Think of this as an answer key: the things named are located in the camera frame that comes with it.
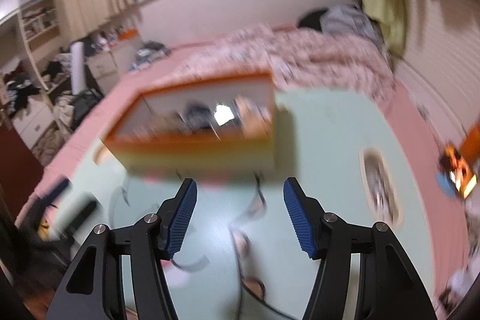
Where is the orange cardboard box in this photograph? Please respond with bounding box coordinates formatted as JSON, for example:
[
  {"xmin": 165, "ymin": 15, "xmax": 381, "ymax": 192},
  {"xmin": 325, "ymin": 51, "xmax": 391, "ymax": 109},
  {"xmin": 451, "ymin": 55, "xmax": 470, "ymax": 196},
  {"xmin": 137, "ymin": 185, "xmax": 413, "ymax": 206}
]
[{"xmin": 103, "ymin": 72, "xmax": 278, "ymax": 180}]

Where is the black crumpled cloth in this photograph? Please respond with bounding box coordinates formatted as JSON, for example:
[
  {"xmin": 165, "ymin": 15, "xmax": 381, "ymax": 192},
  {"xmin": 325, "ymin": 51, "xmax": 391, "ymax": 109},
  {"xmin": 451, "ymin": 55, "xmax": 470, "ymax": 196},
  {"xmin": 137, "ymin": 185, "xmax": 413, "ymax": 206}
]
[{"xmin": 298, "ymin": 9, "xmax": 331, "ymax": 32}]

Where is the white open shelf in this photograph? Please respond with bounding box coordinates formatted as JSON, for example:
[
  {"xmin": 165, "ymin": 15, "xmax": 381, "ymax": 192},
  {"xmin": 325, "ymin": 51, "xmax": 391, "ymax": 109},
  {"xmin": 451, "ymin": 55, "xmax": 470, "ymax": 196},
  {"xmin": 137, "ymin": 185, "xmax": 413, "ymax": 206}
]
[{"xmin": 0, "ymin": 0, "xmax": 72, "ymax": 126}]

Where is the heap of crumpled laundry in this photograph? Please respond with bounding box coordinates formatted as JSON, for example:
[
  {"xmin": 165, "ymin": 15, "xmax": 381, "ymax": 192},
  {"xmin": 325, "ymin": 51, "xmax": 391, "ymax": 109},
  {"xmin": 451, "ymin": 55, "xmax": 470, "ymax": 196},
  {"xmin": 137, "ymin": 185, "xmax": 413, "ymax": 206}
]
[{"xmin": 32, "ymin": 89, "xmax": 106, "ymax": 167}]

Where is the pink floral quilt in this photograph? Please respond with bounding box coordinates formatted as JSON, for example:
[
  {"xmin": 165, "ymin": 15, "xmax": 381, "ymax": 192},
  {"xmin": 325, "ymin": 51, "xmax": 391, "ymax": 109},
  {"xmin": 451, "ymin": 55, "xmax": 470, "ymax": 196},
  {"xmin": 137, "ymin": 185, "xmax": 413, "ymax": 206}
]
[{"xmin": 217, "ymin": 24, "xmax": 394, "ymax": 103}]

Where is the pink bed sheet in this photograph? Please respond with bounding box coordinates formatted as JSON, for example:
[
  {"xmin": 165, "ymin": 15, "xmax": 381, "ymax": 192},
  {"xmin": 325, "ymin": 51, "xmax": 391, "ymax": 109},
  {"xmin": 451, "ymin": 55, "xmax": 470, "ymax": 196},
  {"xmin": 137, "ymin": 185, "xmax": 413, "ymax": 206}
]
[{"xmin": 15, "ymin": 43, "xmax": 473, "ymax": 306}]

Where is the grey crumpled garment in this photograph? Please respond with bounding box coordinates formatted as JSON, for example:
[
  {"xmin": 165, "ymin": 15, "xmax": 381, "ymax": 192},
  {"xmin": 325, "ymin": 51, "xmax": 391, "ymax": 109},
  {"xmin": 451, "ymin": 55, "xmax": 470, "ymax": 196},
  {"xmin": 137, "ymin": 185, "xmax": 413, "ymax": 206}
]
[{"xmin": 322, "ymin": 4, "xmax": 376, "ymax": 39}]

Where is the orange storage box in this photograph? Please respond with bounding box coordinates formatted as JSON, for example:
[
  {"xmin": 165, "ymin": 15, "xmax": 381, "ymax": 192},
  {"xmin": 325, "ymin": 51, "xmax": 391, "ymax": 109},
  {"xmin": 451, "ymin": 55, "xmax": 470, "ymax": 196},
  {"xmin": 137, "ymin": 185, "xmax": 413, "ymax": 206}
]
[{"xmin": 460, "ymin": 118, "xmax": 480, "ymax": 163}]

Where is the blue phone stand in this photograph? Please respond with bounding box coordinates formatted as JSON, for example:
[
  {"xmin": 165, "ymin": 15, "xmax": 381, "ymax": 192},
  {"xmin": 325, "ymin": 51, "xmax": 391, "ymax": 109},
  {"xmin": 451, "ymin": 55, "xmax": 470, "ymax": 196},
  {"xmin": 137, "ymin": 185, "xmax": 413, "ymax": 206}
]
[{"xmin": 436, "ymin": 172, "xmax": 456, "ymax": 198}]

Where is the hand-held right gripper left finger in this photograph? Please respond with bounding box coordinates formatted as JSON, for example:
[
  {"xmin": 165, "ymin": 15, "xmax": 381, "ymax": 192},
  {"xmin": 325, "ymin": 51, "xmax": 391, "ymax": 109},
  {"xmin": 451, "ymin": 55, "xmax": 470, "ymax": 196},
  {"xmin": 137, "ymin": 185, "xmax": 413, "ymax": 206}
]
[{"xmin": 45, "ymin": 178, "xmax": 198, "ymax": 320}]

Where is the pile of dark clothes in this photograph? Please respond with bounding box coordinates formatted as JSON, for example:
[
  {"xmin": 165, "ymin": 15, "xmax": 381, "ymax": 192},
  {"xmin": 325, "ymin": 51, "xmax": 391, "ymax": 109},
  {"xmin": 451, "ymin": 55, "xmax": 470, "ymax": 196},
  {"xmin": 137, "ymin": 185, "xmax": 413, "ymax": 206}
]
[{"xmin": 0, "ymin": 59, "xmax": 42, "ymax": 118}]

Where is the smartphone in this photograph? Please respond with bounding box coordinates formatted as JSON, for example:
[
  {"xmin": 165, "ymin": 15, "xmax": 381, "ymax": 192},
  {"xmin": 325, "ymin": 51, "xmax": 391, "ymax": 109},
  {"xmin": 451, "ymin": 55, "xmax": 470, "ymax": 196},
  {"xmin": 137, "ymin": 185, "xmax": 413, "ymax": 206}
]
[{"xmin": 448, "ymin": 151, "xmax": 479, "ymax": 199}]

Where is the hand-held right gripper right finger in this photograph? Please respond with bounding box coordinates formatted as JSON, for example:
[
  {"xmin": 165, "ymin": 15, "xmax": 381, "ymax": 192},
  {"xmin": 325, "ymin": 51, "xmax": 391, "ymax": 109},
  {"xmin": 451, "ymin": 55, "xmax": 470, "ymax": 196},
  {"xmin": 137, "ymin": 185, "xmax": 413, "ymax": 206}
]
[{"xmin": 283, "ymin": 177, "xmax": 437, "ymax": 320}]

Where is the white drawer unit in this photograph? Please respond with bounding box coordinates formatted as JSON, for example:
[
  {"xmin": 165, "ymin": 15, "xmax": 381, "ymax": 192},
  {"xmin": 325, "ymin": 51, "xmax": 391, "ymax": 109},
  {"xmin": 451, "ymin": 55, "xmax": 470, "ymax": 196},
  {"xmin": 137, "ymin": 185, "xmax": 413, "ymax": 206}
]
[{"xmin": 11, "ymin": 95, "xmax": 57, "ymax": 148}]

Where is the cream bedside cabinet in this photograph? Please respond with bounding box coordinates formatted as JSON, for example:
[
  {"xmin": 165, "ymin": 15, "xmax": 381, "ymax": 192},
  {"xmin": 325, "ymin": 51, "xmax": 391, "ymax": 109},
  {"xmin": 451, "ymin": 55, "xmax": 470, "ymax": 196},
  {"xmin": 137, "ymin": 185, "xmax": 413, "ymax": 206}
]
[{"xmin": 88, "ymin": 39, "xmax": 141, "ymax": 88}]

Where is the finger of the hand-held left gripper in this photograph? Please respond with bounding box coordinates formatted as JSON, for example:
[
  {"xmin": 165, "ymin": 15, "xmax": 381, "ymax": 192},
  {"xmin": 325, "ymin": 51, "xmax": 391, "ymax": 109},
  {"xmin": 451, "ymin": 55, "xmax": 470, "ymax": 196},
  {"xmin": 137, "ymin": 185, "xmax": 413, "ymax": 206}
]
[
  {"xmin": 56, "ymin": 200, "xmax": 97, "ymax": 235},
  {"xmin": 37, "ymin": 175, "xmax": 73, "ymax": 208}
]

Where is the white rolled tube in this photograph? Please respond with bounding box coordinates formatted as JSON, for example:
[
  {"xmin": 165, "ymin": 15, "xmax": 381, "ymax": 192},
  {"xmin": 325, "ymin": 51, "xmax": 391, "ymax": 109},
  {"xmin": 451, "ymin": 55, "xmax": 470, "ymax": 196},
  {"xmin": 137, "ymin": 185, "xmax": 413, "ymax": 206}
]
[{"xmin": 71, "ymin": 42, "xmax": 86, "ymax": 96}]

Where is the yellow hanging garment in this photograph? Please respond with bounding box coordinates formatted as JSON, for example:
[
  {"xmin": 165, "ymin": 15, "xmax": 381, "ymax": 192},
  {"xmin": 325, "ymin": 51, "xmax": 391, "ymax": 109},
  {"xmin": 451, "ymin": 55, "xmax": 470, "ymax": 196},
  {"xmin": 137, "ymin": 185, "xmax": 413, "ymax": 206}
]
[{"xmin": 352, "ymin": 0, "xmax": 409, "ymax": 54}]

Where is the blue white patterned cloth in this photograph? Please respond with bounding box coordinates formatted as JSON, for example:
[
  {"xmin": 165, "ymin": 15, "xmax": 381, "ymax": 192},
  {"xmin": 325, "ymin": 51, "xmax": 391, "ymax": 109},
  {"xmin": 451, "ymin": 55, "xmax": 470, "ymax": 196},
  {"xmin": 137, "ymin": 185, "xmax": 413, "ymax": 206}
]
[{"xmin": 131, "ymin": 42, "xmax": 171, "ymax": 70}]

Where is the white louvered wardrobe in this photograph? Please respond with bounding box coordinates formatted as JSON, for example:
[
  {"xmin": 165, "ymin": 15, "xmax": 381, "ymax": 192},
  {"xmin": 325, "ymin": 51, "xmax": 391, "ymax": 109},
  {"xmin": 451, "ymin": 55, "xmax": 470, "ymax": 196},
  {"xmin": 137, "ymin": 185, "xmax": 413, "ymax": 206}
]
[{"xmin": 394, "ymin": 0, "xmax": 480, "ymax": 141}]

